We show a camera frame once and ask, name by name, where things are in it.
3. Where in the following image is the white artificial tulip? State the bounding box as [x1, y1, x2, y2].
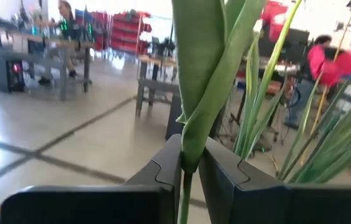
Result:
[171, 0, 268, 224]

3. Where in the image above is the person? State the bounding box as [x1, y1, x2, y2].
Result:
[55, 0, 82, 80]
[283, 34, 332, 130]

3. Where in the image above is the red artificial flower bunch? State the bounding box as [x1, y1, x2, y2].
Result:
[233, 0, 351, 185]

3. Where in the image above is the grey metal table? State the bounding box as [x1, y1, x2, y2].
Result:
[134, 55, 184, 141]
[0, 26, 93, 102]

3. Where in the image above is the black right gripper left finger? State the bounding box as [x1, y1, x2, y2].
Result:
[0, 133, 183, 224]

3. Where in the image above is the red bin rack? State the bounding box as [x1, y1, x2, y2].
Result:
[110, 11, 152, 56]

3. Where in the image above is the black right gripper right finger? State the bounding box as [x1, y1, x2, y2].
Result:
[198, 136, 351, 224]

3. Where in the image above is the black computer monitor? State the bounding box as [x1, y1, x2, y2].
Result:
[258, 27, 311, 65]

